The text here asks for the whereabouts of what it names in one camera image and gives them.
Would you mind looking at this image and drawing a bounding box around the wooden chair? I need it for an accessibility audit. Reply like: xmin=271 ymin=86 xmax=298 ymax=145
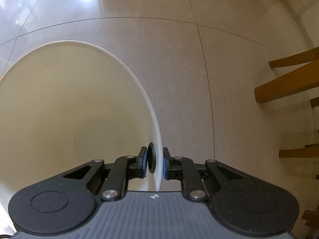
xmin=253 ymin=0 xmax=319 ymax=229

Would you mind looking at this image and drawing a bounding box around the white plastic bucket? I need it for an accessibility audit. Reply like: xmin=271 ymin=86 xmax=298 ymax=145
xmin=1 ymin=40 xmax=163 ymax=207

